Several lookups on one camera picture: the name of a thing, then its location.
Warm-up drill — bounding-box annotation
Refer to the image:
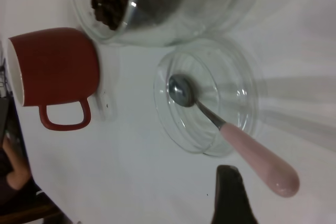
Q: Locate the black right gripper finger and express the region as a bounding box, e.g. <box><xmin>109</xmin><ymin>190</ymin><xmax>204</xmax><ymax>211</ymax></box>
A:
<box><xmin>211</xmin><ymin>165</ymin><xmax>259</xmax><ymax>224</ymax></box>

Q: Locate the clear glass handled cup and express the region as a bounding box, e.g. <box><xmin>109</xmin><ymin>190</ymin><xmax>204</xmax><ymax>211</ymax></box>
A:
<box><xmin>67</xmin><ymin>0</ymin><xmax>266</xmax><ymax>47</ymax></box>

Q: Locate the bystander bare forearm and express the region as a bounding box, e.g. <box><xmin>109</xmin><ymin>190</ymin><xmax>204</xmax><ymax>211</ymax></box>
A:
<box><xmin>2</xmin><ymin>137</ymin><xmax>33</xmax><ymax>191</ymax></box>

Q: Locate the red ceramic mug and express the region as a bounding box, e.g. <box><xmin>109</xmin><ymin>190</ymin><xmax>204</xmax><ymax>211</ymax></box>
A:
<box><xmin>6</xmin><ymin>27</ymin><xmax>102</xmax><ymax>132</ymax></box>

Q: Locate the pink handled metal spoon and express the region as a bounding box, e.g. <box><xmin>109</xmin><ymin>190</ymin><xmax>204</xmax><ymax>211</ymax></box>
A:
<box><xmin>167</xmin><ymin>73</ymin><xmax>301</xmax><ymax>199</ymax></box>

